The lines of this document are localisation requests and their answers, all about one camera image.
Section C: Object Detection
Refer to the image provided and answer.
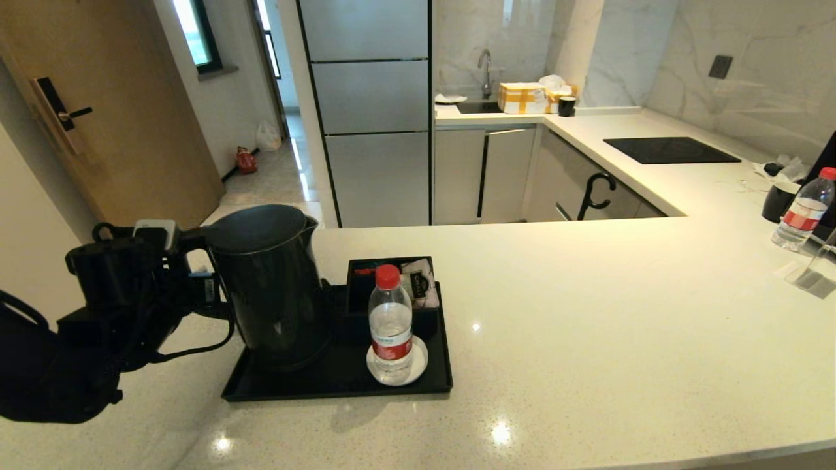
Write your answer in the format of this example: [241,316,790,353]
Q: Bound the black electric kettle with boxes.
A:
[175,204,332,374]

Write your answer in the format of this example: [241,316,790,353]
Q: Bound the clear water bottle red cap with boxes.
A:
[771,167,836,252]
[368,264,414,384]

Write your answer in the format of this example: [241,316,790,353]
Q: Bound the white tea bag packet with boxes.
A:
[398,258,440,309]

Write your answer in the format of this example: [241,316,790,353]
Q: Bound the white tall cabinet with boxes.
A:
[0,124,99,327]

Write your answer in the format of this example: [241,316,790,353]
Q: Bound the brown wooden door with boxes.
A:
[0,0,226,242]

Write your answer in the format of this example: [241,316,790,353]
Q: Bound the white plastic bag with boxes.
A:
[256,120,283,151]

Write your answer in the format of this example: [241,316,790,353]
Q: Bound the black rectangular serving tray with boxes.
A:
[221,281,455,402]

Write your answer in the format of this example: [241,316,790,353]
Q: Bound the black compartment organizer box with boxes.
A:
[344,256,440,343]

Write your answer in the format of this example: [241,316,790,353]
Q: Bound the black gold door lock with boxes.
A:
[31,76,94,156]

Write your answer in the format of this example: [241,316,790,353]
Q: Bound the narrow dark framed hallway window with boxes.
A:
[255,0,285,81]

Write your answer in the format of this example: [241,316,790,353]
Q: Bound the white round coaster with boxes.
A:
[366,335,430,387]

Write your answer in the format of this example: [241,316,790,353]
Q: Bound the silver refrigerator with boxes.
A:
[297,0,433,228]

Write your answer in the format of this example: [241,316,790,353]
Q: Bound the grey kitchen base cabinets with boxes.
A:
[432,123,667,225]

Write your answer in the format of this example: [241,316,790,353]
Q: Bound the chrome kitchen faucet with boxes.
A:
[477,49,494,99]

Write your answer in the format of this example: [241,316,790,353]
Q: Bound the large yellow taped carton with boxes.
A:
[498,82,548,115]

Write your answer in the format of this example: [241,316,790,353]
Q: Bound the black induction cooktop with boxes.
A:
[603,136,742,165]

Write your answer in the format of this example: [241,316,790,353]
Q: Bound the black mug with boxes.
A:
[761,182,801,224]

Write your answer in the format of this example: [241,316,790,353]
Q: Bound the white crumpled tissue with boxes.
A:
[754,155,811,193]

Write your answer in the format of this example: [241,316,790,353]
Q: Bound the clear acrylic stand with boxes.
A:
[784,228,836,301]

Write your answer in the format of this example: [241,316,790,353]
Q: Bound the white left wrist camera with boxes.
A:
[133,219,178,253]

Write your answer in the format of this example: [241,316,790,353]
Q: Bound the black curved umbrella handle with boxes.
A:
[577,172,617,221]

